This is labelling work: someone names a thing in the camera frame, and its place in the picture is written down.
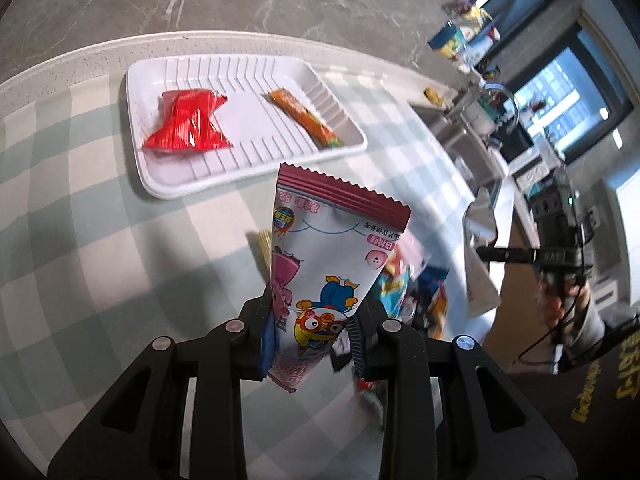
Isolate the orange snack stick packet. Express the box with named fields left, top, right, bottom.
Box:
left=267, top=89, right=346, bottom=150

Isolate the white ribbed plastic tray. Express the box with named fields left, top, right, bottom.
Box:
left=125, top=55, right=368, bottom=201

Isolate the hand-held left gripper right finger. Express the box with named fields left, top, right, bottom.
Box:
left=350, top=297, right=576, bottom=480

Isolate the green white checkered tablecloth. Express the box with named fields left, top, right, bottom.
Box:
left=0, top=50, right=481, bottom=461

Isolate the steel faucet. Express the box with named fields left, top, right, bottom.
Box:
left=450, top=84, right=519, bottom=127

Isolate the window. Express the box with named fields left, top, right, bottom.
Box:
left=515, top=45, right=632, bottom=157

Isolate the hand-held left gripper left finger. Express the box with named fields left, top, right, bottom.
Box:
left=47, top=295, right=277, bottom=480

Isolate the white pink cartoon snack packet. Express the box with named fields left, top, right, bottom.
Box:
left=259, top=162, right=412, bottom=393

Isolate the silver white snack packet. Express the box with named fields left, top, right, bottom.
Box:
left=462, top=186, right=502, bottom=318

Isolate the crumpled red snack packet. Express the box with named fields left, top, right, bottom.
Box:
left=141, top=88, right=233, bottom=153

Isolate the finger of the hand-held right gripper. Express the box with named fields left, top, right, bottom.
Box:
left=475, top=246, right=543, bottom=266

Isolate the steel sink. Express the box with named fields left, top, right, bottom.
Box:
left=410, top=102, right=506, bottom=186

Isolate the person's right hand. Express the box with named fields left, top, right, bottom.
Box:
left=537, top=280, right=593, bottom=345

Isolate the person's right forearm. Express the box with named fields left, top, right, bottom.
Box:
left=560, top=305, right=608, bottom=367

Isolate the yellow snack packet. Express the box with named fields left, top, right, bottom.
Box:
left=245, top=229, right=273, bottom=281

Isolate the white spray bottle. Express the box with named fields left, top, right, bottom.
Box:
left=457, top=34, right=501, bottom=74

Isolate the person's black printed shirt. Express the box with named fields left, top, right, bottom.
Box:
left=500, top=310, right=640, bottom=480

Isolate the pile of colourful snack packets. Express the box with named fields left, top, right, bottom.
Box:
left=330, top=237, right=451, bottom=396

